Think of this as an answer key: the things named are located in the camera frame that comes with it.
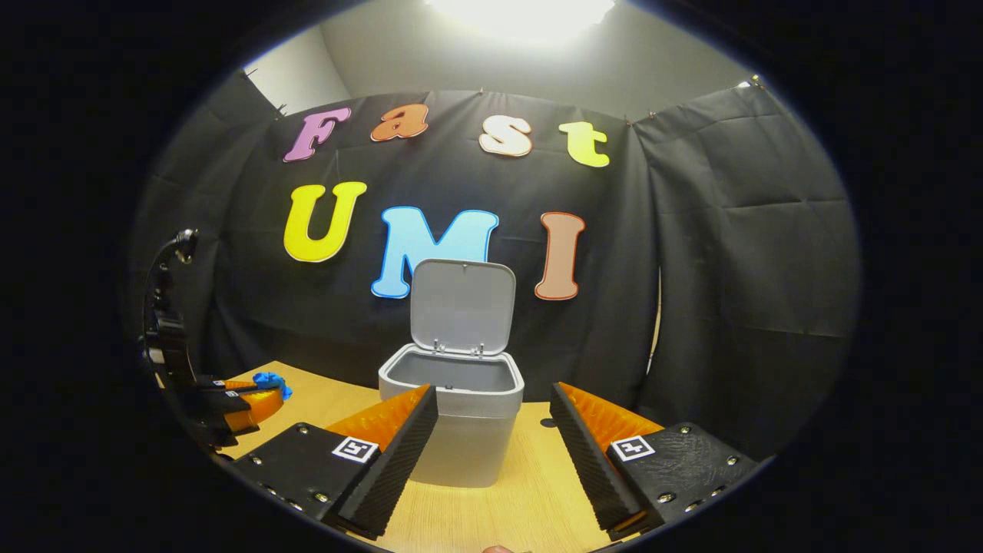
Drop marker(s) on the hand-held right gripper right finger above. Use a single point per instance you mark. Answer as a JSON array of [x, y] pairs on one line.
[[591, 461]]

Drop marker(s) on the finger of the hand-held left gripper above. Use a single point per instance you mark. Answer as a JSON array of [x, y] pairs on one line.
[[226, 385], [246, 411]]

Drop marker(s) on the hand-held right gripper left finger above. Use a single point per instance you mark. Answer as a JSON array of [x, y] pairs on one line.
[[399, 461]]

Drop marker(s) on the black backdrop cloth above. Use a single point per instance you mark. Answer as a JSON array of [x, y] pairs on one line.
[[307, 322]]

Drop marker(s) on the grey desktop garbage bin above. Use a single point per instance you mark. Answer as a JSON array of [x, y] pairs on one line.
[[468, 453]]

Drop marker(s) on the ceiling light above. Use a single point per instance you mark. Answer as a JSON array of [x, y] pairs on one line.
[[522, 15]]

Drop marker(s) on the wooden desktop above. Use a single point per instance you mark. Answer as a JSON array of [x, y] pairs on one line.
[[522, 507]]

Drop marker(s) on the blue paper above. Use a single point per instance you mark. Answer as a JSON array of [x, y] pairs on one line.
[[273, 382]]

